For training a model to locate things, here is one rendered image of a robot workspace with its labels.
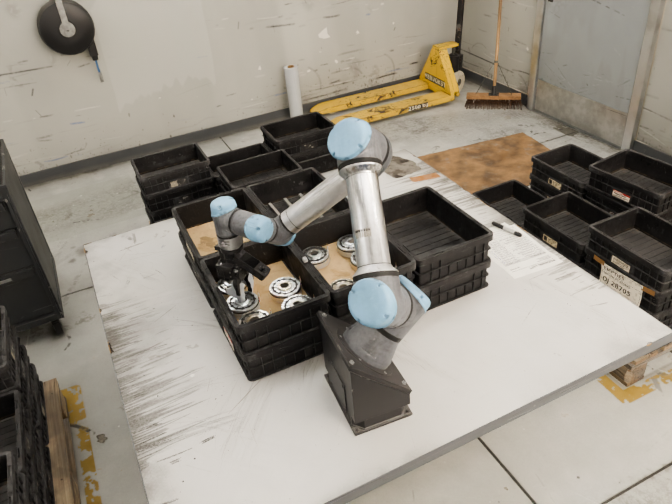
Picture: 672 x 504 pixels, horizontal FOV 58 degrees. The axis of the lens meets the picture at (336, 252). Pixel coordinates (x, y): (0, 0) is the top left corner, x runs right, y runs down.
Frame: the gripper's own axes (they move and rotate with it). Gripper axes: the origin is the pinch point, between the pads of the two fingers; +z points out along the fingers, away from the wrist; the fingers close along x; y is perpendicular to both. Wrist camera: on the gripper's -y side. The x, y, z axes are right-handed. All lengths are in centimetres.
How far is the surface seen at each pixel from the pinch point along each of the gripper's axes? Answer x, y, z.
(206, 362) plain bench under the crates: 17.2, 8.5, 15.2
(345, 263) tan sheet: -28.2, -22.7, 2.1
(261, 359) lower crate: 17.8, -12.9, 7.1
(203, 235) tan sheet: -31.0, 36.5, 2.3
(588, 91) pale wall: -344, -93, 52
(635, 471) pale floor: -38, -130, 85
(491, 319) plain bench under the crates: -28, -73, 15
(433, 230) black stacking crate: -56, -47, 2
